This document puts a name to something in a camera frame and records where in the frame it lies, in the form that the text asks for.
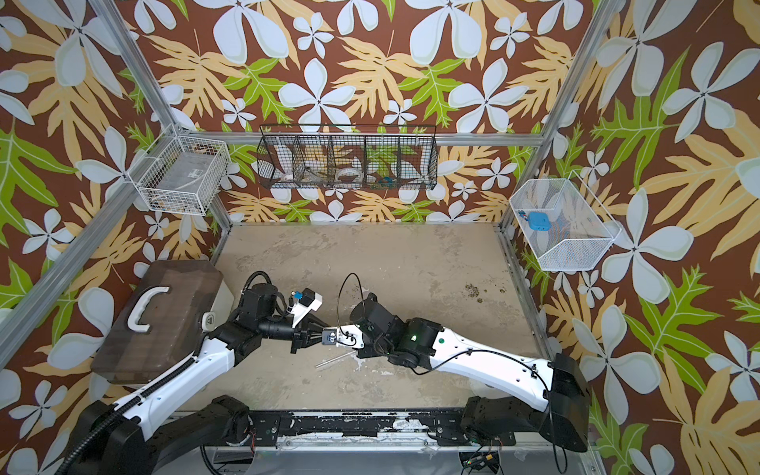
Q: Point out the black wire basket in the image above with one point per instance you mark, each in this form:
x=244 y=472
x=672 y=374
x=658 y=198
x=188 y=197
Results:
x=389 y=157

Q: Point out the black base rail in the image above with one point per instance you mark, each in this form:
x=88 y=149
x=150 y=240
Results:
x=438 y=427

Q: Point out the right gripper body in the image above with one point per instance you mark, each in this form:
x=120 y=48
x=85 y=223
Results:
x=363 y=343

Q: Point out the blue object in basket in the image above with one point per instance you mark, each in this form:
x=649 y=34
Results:
x=538 y=221

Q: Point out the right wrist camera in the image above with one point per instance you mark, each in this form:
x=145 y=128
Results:
x=329 y=336

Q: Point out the white mesh basket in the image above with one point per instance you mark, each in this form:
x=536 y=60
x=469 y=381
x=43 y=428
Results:
x=582 y=229

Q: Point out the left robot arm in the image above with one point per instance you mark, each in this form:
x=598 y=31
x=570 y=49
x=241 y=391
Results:
x=135 y=435

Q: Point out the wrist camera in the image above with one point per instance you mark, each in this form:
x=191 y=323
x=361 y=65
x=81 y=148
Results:
x=329 y=336
x=304 y=303

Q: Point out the white wire basket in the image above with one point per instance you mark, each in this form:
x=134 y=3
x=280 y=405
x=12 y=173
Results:
x=181 y=173

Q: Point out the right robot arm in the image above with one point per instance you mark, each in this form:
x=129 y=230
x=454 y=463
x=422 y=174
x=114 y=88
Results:
x=549 y=396

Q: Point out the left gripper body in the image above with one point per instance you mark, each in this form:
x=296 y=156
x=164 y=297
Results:
x=297 y=334

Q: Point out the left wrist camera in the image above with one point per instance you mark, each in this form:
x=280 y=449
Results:
x=304 y=303

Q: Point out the brown plastic case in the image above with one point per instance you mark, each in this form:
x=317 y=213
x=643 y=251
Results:
x=162 y=322

